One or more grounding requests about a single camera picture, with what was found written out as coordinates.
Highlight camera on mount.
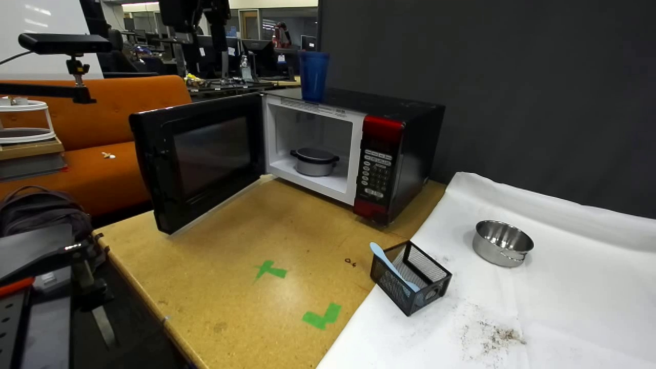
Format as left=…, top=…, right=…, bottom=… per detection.
left=0, top=33, right=113, bottom=105

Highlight white cloth sheet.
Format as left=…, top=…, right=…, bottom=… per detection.
left=316, top=172, right=656, bottom=369

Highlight black mesh basket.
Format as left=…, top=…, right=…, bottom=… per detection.
left=370, top=241, right=453, bottom=317

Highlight scattered crumbs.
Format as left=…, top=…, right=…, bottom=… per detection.
left=460, top=306, right=528, bottom=360

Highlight black and red microwave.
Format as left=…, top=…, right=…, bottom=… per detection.
left=129, top=87, right=445, bottom=235

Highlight office chair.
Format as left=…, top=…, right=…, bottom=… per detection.
left=96, top=28, right=160, bottom=78

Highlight steel bowl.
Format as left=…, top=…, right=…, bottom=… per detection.
left=472, top=220, right=535, bottom=268

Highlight light blue plastic spatula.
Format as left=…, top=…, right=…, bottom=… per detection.
left=370, top=242, right=421, bottom=293

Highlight stack of books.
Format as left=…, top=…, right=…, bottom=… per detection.
left=0, top=137, right=68, bottom=181

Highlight grey pot with black lid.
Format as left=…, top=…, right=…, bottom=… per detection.
left=290, top=148, right=340, bottom=177

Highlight dark backpack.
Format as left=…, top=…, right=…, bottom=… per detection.
left=0, top=186, right=94, bottom=240

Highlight white ring stand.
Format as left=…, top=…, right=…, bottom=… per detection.
left=0, top=97, right=56, bottom=145

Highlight orange sofa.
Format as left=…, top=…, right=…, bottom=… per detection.
left=0, top=75, right=193, bottom=217

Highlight person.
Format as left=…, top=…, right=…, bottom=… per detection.
left=273, top=22, right=293, bottom=48

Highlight blue plastic cup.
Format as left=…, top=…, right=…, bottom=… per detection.
left=298, top=51, right=330, bottom=103

